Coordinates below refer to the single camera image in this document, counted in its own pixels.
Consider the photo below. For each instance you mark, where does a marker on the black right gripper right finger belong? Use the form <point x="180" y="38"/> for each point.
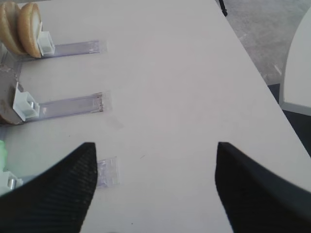
<point x="257" y="200"/>

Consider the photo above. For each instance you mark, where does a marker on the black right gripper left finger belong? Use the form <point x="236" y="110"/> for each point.
<point x="57" y="200"/>

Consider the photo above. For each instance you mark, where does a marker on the white pusher block lettuce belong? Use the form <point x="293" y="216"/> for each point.
<point x="9" y="182"/>

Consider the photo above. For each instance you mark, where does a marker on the green lettuce leaf upright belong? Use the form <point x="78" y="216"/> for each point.
<point x="3" y="156"/>

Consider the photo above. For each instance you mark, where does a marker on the white pusher block patties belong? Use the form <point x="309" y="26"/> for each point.
<point x="25" y="105"/>

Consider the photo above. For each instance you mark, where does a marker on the brown meat patty outer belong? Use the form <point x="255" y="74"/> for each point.
<point x="8" y="83"/>

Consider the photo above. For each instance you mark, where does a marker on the white round side table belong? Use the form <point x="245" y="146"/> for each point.
<point x="295" y="88"/>

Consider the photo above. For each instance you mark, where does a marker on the white pusher block buns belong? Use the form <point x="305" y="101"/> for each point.
<point x="45" y="42"/>

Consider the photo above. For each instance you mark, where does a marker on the golden bun half inner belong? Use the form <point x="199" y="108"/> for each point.
<point x="9" y="12"/>

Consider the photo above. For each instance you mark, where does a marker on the golden bun half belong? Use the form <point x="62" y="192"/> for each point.
<point x="9" y="12"/>
<point x="28" y="23"/>

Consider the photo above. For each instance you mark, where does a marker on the golden bun half outer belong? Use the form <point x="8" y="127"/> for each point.
<point x="28" y="23"/>

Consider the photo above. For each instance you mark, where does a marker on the clear rail for lettuce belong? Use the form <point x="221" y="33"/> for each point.
<point x="108" y="172"/>

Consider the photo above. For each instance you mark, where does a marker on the clear rail for patties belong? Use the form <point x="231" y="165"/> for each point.
<point x="99" y="102"/>

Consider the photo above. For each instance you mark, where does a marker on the long clear rail right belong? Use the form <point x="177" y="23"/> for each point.
<point x="9" y="63"/>

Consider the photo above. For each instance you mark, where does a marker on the clear rail for buns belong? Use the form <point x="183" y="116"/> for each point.
<point x="80" y="48"/>

